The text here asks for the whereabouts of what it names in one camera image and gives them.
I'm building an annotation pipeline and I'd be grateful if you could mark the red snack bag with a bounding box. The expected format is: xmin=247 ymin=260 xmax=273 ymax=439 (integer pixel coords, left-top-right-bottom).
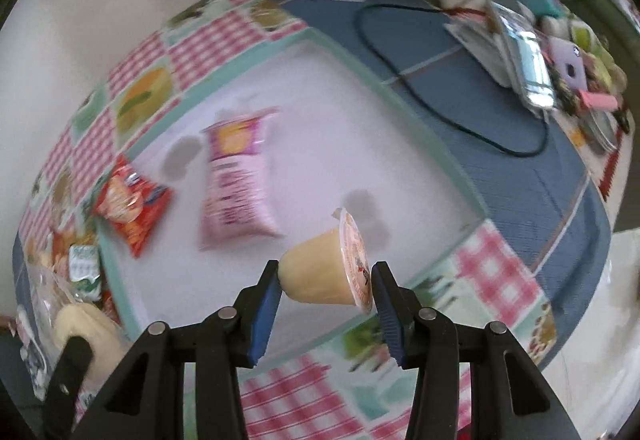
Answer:
xmin=92 ymin=154 xmax=173 ymax=259

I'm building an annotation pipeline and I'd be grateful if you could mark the clear bag of bread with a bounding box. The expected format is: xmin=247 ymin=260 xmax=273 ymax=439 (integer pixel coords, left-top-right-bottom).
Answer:
xmin=15 ymin=265 xmax=133 ymax=401

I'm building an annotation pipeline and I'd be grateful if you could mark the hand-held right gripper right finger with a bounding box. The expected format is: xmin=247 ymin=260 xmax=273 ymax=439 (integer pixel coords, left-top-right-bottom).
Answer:
xmin=371 ymin=261 xmax=583 ymax=440

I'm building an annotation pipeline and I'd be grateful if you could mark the pink snack bag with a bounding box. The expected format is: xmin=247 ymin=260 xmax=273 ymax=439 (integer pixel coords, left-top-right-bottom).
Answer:
xmin=197 ymin=107 xmax=286 ymax=253

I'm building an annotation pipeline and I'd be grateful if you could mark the blue tablecloth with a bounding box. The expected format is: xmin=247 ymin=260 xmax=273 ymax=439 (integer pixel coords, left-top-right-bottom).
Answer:
xmin=247 ymin=0 xmax=613 ymax=281

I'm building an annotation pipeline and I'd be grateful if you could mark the black cable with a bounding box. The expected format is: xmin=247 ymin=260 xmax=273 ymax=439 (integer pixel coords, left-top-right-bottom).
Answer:
xmin=356 ymin=4 xmax=551 ymax=158

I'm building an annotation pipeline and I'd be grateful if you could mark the green white snack packet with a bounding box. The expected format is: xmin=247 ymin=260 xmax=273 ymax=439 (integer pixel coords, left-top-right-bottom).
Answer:
xmin=67 ymin=242 xmax=103 ymax=301

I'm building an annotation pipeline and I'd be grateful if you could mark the clear plastic container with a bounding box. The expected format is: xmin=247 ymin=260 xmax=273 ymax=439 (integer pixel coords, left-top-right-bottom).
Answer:
xmin=445 ymin=0 xmax=558 ymax=113

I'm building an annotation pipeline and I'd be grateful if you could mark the checked printed picnic mat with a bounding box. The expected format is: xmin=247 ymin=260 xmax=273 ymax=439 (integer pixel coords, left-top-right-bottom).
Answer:
xmin=12 ymin=0 xmax=558 ymax=440

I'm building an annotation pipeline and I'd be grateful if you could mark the yellow pudding cup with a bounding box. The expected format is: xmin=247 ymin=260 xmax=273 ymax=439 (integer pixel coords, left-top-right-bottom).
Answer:
xmin=278 ymin=207 xmax=376 ymax=315

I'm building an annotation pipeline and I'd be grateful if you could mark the pink flat object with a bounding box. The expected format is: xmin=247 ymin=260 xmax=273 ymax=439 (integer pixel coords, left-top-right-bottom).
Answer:
xmin=577 ymin=90 xmax=618 ymax=113

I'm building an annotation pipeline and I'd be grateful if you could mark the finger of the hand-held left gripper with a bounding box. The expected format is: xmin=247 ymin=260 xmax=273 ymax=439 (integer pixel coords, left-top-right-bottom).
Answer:
xmin=42 ymin=336 xmax=93 ymax=440

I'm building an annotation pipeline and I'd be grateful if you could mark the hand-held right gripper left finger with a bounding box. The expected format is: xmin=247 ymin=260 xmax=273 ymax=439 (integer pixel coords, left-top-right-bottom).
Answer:
xmin=75 ymin=260 xmax=281 ymax=440

